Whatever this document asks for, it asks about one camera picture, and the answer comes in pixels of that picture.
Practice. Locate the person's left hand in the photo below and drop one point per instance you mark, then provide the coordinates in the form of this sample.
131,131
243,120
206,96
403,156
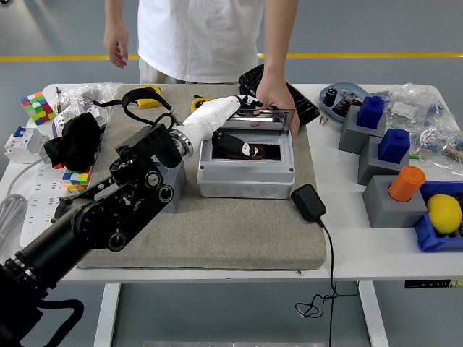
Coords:
275,94

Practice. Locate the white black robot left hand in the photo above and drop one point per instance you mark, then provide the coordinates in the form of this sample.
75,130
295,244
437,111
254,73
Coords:
210,115

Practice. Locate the person's right hand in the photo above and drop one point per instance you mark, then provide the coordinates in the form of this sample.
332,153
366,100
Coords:
117,45

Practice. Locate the grey enclosure box clear lid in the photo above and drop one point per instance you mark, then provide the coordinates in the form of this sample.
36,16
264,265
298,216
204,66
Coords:
246,180

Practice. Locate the person's left forearm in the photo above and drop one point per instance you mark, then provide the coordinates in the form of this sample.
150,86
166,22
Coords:
278,39

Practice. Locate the person's right forearm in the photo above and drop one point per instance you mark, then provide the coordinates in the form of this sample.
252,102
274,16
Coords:
115,12

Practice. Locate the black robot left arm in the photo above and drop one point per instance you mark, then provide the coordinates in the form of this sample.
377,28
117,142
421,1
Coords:
108,209

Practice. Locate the yellow round tape measure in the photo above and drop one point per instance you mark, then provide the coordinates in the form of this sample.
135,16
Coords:
197,105

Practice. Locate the black marbled tray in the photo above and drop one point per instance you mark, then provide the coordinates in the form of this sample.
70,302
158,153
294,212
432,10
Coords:
307,108

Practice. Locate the black capacitor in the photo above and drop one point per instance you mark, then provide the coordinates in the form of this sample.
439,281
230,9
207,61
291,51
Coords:
330,97

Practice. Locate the yellow square tape measure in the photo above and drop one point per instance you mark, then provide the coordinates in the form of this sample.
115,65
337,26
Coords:
150,103

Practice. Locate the dark brown capacitor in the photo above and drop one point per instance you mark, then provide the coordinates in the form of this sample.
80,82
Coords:
341,106

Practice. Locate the blue-grey oval dish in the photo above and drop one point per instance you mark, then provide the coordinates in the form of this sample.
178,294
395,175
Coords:
349,86

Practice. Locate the silver metal part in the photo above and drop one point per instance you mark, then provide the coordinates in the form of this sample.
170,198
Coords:
351,97

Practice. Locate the person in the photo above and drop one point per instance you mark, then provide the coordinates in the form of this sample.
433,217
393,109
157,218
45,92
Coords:
199,36

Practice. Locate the thin screwdriver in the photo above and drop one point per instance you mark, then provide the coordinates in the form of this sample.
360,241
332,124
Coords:
58,99

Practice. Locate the grey cube holder round hole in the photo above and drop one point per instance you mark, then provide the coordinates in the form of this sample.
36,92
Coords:
177,189

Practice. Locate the grey block holder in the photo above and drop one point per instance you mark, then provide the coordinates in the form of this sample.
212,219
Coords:
385,212
351,136
370,167

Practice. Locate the blue block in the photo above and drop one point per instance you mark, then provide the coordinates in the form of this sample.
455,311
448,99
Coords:
393,147
370,112

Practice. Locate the large colourful puzzle cube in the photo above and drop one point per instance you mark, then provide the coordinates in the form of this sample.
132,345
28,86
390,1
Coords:
37,108

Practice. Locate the black cloth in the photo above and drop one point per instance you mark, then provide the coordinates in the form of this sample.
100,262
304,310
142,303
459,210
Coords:
74,141

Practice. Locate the black power adapter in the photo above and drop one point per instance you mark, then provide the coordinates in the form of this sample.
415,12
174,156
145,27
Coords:
308,203

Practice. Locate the grey-brown mat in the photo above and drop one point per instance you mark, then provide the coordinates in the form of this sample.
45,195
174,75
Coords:
235,235

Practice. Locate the white circuit breaker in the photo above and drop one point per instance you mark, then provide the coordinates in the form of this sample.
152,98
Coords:
23,144

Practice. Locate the small colourful puzzle cube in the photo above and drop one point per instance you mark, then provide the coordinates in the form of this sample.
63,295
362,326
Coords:
77,180

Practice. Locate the small green part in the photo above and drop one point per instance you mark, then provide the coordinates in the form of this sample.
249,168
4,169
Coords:
414,156

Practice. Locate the white power strip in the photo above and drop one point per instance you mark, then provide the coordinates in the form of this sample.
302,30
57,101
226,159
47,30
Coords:
41,191

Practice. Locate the yellow lemon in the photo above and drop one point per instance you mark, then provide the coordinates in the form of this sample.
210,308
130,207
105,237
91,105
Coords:
443,213

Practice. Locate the blue plastic bin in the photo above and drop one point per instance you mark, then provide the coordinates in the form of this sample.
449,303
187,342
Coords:
432,239

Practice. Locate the white table leg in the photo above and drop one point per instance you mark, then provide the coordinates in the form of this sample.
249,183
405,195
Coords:
108,318
374,314

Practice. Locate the black table control panel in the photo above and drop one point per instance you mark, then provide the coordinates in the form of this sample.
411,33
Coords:
428,283

